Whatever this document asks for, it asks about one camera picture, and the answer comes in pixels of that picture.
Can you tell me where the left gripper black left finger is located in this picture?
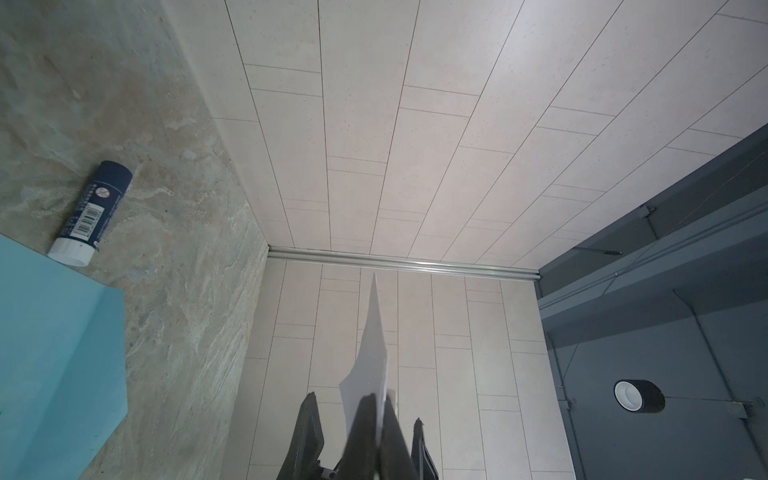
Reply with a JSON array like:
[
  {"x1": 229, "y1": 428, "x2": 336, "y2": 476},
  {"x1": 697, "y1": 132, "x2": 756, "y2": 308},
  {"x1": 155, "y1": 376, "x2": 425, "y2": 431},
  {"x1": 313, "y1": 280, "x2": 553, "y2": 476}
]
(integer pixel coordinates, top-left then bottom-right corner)
[{"x1": 336, "y1": 394, "x2": 378, "y2": 480}]

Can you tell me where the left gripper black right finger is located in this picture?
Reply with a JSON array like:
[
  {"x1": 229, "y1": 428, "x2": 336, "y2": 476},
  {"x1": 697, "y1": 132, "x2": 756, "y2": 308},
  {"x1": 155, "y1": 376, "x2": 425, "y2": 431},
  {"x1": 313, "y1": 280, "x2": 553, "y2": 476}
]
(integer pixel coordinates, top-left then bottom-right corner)
[{"x1": 379, "y1": 398, "x2": 418, "y2": 480}]

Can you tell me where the teal paper envelope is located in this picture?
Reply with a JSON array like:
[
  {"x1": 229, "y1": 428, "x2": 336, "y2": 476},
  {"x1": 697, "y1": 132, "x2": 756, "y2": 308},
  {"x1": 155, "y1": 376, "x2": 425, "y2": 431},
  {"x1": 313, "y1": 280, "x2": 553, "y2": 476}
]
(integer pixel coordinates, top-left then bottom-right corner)
[{"x1": 1, "y1": 237, "x2": 128, "y2": 479}]

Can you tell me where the blue bordered floral letter paper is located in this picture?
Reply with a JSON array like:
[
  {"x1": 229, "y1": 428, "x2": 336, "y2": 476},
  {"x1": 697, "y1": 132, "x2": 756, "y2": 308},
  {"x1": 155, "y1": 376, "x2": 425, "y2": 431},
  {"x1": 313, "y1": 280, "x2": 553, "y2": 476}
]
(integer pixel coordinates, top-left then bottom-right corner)
[{"x1": 339, "y1": 275, "x2": 389, "y2": 446}]

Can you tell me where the black tape roll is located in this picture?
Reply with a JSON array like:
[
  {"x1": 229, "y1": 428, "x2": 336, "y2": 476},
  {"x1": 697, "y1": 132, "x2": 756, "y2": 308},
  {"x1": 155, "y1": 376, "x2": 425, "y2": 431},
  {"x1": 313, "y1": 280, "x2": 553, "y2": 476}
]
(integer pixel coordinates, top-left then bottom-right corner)
[{"x1": 613, "y1": 379, "x2": 666, "y2": 414}]

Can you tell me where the blue white glue stick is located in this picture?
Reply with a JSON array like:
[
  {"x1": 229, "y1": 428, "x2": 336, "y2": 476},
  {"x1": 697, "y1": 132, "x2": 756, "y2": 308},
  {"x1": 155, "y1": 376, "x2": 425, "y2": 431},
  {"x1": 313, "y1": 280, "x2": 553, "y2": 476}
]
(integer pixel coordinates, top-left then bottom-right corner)
[{"x1": 47, "y1": 160, "x2": 133, "y2": 267}]

